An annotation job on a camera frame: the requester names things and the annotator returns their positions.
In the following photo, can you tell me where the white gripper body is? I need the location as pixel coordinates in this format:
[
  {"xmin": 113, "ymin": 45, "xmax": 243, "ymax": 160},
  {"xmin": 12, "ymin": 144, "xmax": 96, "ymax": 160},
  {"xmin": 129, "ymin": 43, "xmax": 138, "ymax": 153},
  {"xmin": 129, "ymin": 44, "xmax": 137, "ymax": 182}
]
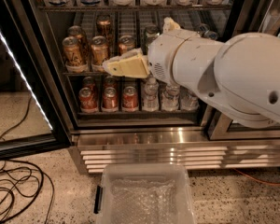
[{"xmin": 147, "ymin": 29, "xmax": 200, "ymax": 85}]

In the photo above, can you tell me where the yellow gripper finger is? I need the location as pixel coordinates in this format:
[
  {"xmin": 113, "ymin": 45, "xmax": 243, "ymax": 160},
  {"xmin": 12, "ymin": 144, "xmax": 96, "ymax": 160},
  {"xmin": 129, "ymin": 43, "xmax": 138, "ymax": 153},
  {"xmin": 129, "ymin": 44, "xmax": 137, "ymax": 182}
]
[
  {"xmin": 162, "ymin": 17, "xmax": 180, "ymax": 33},
  {"xmin": 103, "ymin": 49, "xmax": 150, "ymax": 78}
]

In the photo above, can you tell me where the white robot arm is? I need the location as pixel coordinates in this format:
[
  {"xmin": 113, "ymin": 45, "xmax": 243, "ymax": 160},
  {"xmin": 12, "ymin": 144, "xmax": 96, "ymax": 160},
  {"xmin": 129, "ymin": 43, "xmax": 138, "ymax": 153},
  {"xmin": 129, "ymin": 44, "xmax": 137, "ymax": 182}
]
[{"xmin": 103, "ymin": 17, "xmax": 280, "ymax": 128}]

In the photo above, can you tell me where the red can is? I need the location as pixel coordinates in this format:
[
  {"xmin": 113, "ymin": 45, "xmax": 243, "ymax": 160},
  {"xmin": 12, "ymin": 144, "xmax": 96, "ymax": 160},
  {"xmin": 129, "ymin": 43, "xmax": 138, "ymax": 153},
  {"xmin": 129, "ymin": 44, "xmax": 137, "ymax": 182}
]
[
  {"xmin": 103, "ymin": 76, "xmax": 118, "ymax": 90},
  {"xmin": 78, "ymin": 87, "xmax": 98, "ymax": 113},
  {"xmin": 103, "ymin": 87, "xmax": 119, "ymax": 112},
  {"xmin": 82, "ymin": 77, "xmax": 98, "ymax": 95}
]

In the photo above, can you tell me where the silver slim can back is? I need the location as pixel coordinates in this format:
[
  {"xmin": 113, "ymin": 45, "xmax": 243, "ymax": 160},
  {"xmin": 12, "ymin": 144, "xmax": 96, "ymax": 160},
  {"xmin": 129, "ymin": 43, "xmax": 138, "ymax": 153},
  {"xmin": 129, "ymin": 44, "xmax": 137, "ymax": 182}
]
[{"xmin": 195, "ymin": 23, "xmax": 210, "ymax": 35}]

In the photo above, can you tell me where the silver slim can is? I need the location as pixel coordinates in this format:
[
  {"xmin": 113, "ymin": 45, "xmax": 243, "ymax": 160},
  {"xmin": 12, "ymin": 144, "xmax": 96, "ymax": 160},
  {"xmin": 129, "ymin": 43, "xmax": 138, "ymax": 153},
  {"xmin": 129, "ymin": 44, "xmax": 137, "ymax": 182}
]
[
  {"xmin": 195, "ymin": 23, "xmax": 210, "ymax": 35},
  {"xmin": 203, "ymin": 31, "xmax": 218, "ymax": 40}
]

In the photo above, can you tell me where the silver slim can front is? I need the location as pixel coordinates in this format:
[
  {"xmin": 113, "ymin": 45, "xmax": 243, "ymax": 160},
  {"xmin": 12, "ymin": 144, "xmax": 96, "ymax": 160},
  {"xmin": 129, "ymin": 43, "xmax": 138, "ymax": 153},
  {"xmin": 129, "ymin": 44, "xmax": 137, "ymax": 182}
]
[{"xmin": 203, "ymin": 31, "xmax": 218, "ymax": 40}]

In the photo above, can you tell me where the red can back left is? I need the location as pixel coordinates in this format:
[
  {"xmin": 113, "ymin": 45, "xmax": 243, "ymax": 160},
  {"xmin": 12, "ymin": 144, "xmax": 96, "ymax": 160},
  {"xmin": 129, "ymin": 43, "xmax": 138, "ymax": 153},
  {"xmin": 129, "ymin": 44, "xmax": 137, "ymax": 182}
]
[{"xmin": 82, "ymin": 77, "xmax": 98, "ymax": 95}]

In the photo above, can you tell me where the stainless steel fridge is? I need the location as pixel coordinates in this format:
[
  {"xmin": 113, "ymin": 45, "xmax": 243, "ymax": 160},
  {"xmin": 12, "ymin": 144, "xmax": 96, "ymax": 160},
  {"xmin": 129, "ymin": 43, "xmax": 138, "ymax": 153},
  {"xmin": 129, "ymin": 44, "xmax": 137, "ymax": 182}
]
[{"xmin": 0, "ymin": 0, "xmax": 280, "ymax": 175}]

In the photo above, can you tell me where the red can front left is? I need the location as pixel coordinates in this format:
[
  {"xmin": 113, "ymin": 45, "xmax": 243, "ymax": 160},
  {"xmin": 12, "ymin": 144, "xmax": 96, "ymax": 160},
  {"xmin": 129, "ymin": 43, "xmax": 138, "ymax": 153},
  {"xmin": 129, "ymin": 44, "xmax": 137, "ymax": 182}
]
[{"xmin": 78, "ymin": 87, "xmax": 98, "ymax": 113}]

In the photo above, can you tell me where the gold can front left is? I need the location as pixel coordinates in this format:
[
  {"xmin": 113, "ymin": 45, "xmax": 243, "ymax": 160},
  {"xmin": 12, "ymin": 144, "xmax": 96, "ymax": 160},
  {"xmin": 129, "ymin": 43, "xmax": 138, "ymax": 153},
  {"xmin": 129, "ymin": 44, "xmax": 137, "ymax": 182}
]
[{"xmin": 63, "ymin": 36, "xmax": 88, "ymax": 73}]

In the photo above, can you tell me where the gold can back left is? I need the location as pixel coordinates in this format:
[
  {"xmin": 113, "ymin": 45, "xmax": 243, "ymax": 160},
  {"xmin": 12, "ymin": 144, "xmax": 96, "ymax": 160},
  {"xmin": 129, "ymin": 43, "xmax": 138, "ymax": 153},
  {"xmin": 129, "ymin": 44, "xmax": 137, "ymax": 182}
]
[{"xmin": 67, "ymin": 25, "xmax": 90, "ymax": 61}]

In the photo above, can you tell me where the open glass fridge door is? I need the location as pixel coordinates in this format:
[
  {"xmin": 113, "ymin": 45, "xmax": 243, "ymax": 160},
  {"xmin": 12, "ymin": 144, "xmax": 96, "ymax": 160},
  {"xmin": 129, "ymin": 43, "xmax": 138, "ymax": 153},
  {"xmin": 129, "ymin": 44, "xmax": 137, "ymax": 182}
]
[{"xmin": 0, "ymin": 0, "xmax": 71, "ymax": 160}]

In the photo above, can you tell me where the water bottle left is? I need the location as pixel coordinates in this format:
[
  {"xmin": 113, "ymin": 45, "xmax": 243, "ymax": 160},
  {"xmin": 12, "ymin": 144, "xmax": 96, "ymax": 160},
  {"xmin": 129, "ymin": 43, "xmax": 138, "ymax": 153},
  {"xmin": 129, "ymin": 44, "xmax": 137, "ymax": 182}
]
[{"xmin": 142, "ymin": 77, "xmax": 159, "ymax": 112}]

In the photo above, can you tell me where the water bottle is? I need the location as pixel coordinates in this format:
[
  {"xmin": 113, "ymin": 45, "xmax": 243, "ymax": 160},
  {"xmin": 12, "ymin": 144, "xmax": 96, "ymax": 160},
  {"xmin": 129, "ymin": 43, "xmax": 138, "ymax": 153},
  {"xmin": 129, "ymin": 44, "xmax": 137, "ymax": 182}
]
[
  {"xmin": 181, "ymin": 90, "xmax": 199, "ymax": 111},
  {"xmin": 142, "ymin": 77, "xmax": 159, "ymax": 112},
  {"xmin": 161, "ymin": 84, "xmax": 180, "ymax": 111}
]

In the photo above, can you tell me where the water bottle middle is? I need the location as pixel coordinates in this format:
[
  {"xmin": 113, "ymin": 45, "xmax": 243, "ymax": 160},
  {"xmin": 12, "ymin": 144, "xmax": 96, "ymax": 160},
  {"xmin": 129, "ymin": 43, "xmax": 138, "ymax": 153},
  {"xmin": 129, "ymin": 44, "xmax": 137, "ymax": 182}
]
[{"xmin": 161, "ymin": 84, "xmax": 180, "ymax": 111}]

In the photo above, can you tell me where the water bottle right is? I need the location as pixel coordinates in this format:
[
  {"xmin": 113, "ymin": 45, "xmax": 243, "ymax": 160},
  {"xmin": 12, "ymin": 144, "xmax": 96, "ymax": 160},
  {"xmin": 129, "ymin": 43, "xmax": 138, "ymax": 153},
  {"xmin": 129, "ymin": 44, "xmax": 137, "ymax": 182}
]
[{"xmin": 181, "ymin": 90, "xmax": 199, "ymax": 111}]

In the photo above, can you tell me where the clear plastic bin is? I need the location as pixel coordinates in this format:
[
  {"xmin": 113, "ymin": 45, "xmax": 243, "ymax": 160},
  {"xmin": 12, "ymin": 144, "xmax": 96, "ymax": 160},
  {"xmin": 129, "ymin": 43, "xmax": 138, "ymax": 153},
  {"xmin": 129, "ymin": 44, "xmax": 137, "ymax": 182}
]
[{"xmin": 94, "ymin": 163, "xmax": 197, "ymax": 224}]

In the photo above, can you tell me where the bubble wrap sheet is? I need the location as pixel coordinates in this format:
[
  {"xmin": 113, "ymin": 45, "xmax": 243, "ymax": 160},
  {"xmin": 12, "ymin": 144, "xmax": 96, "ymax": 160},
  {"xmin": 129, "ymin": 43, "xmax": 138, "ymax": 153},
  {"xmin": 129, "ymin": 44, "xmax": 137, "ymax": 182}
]
[{"xmin": 111, "ymin": 179, "xmax": 176, "ymax": 224}]

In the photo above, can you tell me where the top wire shelf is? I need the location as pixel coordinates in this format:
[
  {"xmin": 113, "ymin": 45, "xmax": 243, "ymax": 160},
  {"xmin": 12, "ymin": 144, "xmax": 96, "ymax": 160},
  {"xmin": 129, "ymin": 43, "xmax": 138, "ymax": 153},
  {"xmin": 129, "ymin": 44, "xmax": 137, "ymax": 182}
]
[{"xmin": 38, "ymin": 5, "xmax": 232, "ymax": 12}]

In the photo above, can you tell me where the wire shelf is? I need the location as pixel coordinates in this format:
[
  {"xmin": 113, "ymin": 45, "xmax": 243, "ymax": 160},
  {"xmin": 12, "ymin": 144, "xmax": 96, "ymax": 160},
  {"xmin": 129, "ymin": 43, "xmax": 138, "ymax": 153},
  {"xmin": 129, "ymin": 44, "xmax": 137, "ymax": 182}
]
[
  {"xmin": 63, "ymin": 72, "xmax": 109, "ymax": 77},
  {"xmin": 78, "ymin": 110, "xmax": 199, "ymax": 116},
  {"xmin": 38, "ymin": 5, "xmax": 232, "ymax": 12}
]

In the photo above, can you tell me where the middle wire shelf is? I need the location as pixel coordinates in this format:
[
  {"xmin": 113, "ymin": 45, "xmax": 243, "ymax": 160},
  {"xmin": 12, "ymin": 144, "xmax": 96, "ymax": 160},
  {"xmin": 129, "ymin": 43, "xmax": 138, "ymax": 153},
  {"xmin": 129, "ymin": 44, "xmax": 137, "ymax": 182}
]
[{"xmin": 63, "ymin": 72, "xmax": 109, "ymax": 77}]

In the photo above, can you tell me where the bottom wire shelf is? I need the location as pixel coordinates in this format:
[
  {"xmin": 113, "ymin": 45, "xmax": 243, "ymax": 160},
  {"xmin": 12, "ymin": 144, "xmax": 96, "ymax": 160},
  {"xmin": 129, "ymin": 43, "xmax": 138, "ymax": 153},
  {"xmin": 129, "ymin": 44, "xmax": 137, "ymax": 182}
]
[{"xmin": 78, "ymin": 110, "xmax": 199, "ymax": 116}]

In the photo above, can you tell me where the orange cable on floor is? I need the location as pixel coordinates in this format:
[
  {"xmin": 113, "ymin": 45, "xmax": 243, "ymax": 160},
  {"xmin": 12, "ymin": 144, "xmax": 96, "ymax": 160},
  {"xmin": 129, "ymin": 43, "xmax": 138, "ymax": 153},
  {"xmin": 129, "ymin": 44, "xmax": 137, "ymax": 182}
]
[{"xmin": 232, "ymin": 167, "xmax": 280, "ymax": 187}]

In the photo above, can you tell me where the black cable on floor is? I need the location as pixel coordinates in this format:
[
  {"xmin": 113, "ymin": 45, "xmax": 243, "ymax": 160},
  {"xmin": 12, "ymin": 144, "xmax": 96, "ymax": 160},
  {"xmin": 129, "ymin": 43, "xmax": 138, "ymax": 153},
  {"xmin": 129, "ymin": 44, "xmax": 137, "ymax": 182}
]
[{"xmin": 0, "ymin": 96, "xmax": 56, "ymax": 224}]

